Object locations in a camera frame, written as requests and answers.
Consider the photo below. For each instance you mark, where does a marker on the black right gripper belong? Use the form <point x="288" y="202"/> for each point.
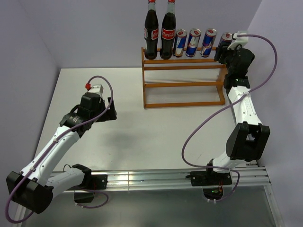
<point x="223" y="50"/>

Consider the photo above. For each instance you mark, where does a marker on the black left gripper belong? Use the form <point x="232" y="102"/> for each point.
<point x="111" y="115"/>

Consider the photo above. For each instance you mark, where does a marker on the silver blue can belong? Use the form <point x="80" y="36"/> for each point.
<point x="207" y="43"/>
<point x="226" y="39"/>
<point x="179" y="42"/>
<point x="193" y="41"/>

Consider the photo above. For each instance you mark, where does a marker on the cola glass bottle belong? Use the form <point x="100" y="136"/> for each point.
<point x="168" y="30"/>
<point x="151" y="31"/>

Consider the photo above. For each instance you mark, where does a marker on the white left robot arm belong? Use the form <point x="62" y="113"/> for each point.
<point x="33" y="187"/>

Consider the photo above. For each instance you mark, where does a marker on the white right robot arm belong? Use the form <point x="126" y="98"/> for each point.
<point x="220" y="163"/>

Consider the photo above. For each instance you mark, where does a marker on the orange wooden shelf rack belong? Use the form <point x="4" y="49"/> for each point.
<point x="182" y="82"/>

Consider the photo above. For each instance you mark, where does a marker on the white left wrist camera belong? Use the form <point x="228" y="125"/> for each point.
<point x="97" y="89"/>

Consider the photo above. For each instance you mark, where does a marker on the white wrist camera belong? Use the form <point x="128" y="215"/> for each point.
<point x="97" y="89"/>
<point x="240" y="39"/>

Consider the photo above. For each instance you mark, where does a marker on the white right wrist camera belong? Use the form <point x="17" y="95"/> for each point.
<point x="240" y="39"/>

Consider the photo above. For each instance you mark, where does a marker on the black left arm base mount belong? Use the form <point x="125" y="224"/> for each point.
<point x="97" y="182"/>

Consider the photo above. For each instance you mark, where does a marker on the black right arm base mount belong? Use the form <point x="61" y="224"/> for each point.
<point x="210" y="178"/>

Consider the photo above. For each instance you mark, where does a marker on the aluminium front rail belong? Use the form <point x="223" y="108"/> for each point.
<point x="170" y="179"/>

